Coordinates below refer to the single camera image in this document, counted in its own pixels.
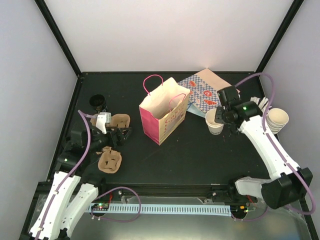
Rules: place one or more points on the white slotted cable rail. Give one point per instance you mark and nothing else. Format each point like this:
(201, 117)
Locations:
(164, 209)

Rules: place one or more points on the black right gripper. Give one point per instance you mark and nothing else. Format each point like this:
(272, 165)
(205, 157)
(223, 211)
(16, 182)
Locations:
(218, 117)

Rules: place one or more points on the blue checkered bakery paper bag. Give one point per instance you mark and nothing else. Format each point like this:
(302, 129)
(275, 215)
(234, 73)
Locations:
(204, 86)

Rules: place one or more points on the cream pink Cakes paper bag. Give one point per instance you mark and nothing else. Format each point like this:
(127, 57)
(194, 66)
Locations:
(163, 109)

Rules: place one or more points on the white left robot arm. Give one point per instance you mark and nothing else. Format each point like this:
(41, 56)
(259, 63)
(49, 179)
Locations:
(78, 180)

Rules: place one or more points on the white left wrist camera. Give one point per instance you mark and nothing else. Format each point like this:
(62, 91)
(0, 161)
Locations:
(102, 119)

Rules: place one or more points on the tall white paper cup stack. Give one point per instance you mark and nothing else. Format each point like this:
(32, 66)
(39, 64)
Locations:
(276, 119)

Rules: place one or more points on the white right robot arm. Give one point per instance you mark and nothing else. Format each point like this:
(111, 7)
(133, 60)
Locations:
(287, 181)

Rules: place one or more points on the black open coffee cup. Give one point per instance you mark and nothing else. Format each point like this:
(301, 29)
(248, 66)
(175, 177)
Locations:
(98, 103)

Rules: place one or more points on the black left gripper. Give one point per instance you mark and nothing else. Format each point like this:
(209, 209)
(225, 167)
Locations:
(115, 142)

